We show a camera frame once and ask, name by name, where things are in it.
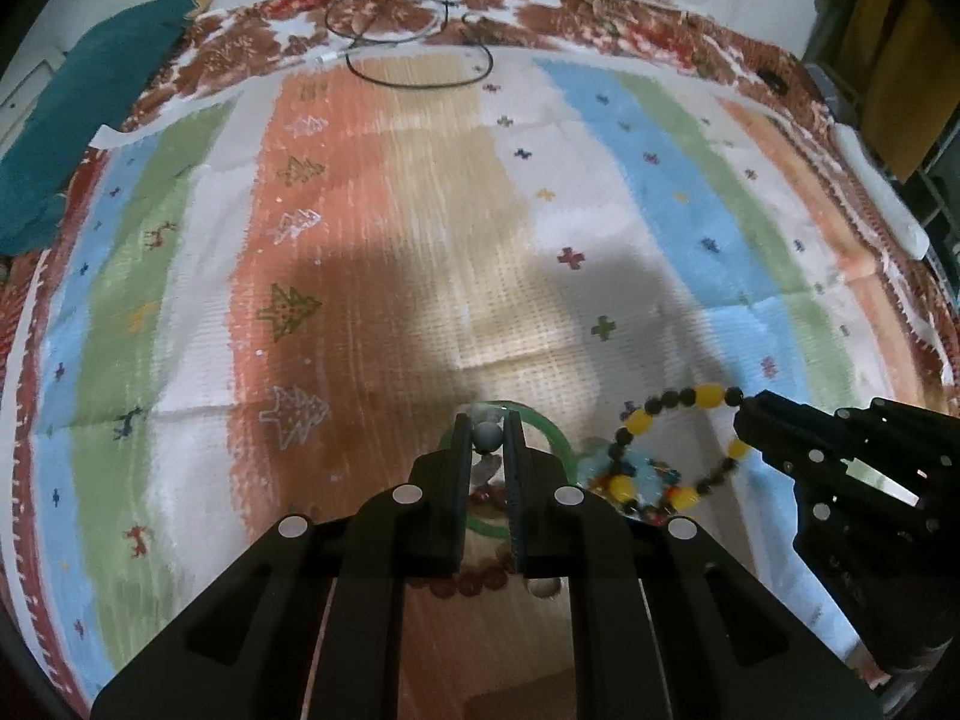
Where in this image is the striped colourful blanket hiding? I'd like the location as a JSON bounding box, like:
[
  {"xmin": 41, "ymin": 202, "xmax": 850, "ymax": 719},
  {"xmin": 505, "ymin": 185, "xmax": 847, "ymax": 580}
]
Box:
[{"xmin": 11, "ymin": 49, "xmax": 958, "ymax": 710}]

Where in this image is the dark red bead bracelet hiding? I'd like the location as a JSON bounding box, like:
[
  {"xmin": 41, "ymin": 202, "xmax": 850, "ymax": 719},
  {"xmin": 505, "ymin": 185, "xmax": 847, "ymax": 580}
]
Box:
[{"xmin": 406, "ymin": 481, "xmax": 527, "ymax": 602}]

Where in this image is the yellow black bead bracelet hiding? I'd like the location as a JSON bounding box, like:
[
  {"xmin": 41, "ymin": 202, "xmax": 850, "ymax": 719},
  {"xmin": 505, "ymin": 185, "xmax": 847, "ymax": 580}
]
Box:
[{"xmin": 605, "ymin": 382, "xmax": 754, "ymax": 517}]

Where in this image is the teal towel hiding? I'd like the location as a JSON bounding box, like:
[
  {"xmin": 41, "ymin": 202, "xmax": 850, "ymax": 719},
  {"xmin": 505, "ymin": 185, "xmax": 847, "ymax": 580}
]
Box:
[{"xmin": 2, "ymin": 0, "xmax": 212, "ymax": 257}]

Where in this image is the light blue bead bracelet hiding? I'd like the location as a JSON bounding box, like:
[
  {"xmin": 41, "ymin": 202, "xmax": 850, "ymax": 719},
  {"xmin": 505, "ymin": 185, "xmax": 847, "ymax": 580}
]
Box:
[{"xmin": 576, "ymin": 437, "xmax": 677, "ymax": 511}]

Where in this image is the green jade bangle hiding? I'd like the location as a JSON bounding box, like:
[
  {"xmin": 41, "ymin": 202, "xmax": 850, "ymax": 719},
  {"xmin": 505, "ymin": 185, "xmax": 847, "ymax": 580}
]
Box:
[{"xmin": 455, "ymin": 400, "xmax": 578, "ymax": 541}]

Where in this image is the black cable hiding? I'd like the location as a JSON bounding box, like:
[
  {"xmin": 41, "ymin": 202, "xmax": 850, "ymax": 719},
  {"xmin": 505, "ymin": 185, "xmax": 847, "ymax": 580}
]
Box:
[{"xmin": 322, "ymin": 0, "xmax": 497, "ymax": 91}]

